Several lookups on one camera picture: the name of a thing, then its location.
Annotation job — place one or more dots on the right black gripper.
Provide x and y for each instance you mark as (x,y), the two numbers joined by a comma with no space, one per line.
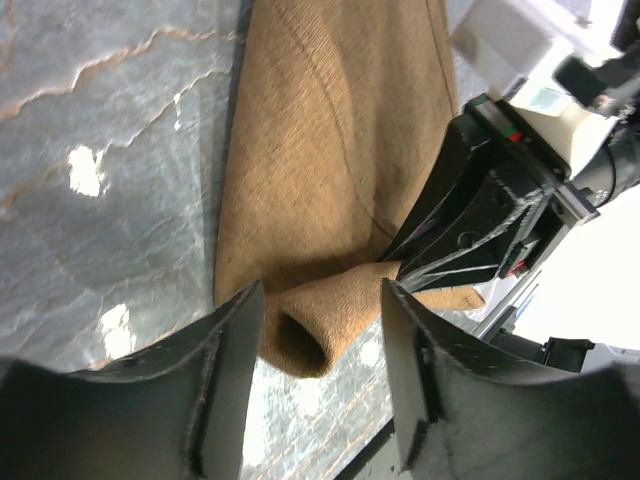
(467,228)

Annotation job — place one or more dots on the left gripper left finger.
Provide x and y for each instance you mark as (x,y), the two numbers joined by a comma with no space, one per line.
(174,410)

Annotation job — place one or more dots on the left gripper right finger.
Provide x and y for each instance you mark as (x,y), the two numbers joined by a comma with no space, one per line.
(464,409)

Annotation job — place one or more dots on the brown cloth napkin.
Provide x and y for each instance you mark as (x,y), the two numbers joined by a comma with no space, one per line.
(341,110)

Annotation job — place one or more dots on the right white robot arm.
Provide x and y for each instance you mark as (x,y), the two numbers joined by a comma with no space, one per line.
(611,91)

